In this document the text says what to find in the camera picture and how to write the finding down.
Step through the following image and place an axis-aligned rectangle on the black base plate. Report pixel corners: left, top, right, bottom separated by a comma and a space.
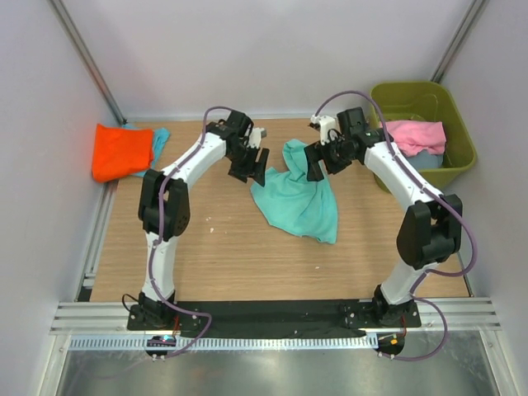
129, 299, 422, 334

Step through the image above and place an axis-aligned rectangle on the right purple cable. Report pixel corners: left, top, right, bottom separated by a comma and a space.
315, 89, 479, 364

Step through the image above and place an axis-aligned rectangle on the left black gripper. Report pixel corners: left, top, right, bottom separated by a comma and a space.
226, 144, 268, 186

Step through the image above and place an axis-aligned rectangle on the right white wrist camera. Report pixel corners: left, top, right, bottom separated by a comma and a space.
309, 115, 339, 145

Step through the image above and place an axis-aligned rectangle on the light blue folded t shirt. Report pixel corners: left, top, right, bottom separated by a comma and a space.
122, 124, 170, 169

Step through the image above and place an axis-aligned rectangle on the slotted cable duct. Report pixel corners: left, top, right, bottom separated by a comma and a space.
69, 333, 378, 351

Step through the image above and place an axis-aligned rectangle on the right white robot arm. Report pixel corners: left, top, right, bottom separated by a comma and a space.
304, 107, 462, 327

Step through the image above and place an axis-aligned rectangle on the orange folded t shirt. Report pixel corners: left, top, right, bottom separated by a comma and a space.
92, 124, 154, 183

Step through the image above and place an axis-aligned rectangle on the grey blue t shirt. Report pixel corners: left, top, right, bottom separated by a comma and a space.
407, 150, 444, 171

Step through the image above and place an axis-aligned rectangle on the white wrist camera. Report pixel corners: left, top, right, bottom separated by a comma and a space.
309, 115, 339, 145
246, 127, 267, 149

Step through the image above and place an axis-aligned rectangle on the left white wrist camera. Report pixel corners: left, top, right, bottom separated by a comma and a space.
246, 127, 267, 149

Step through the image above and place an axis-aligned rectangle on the teal t shirt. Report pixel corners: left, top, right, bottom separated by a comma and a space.
250, 139, 338, 244

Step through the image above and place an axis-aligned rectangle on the pink t shirt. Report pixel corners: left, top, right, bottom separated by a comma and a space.
386, 120, 446, 157

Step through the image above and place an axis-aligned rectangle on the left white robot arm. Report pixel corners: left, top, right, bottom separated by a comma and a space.
127, 110, 270, 330

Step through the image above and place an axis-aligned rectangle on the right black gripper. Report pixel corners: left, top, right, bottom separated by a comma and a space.
303, 134, 355, 183

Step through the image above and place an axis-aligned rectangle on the olive green plastic bin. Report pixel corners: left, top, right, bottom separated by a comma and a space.
370, 81, 477, 189

